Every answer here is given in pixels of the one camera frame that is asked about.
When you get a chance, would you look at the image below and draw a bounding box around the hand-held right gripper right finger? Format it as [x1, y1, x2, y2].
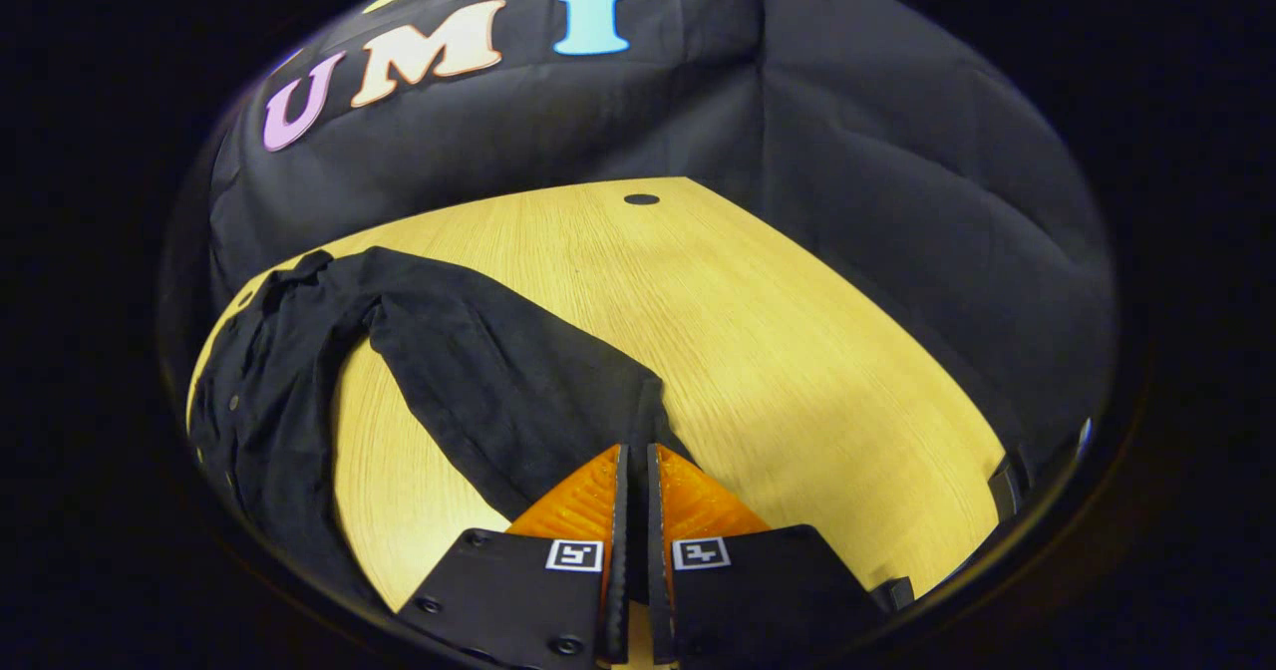
[646, 443, 888, 667]

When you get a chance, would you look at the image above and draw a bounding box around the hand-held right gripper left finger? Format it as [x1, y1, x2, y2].
[397, 443, 631, 669]

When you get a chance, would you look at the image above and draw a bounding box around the black backdrop cloth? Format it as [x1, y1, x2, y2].
[159, 0, 1116, 472]

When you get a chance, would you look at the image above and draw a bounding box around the black shirt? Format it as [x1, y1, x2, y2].
[187, 246, 699, 611]

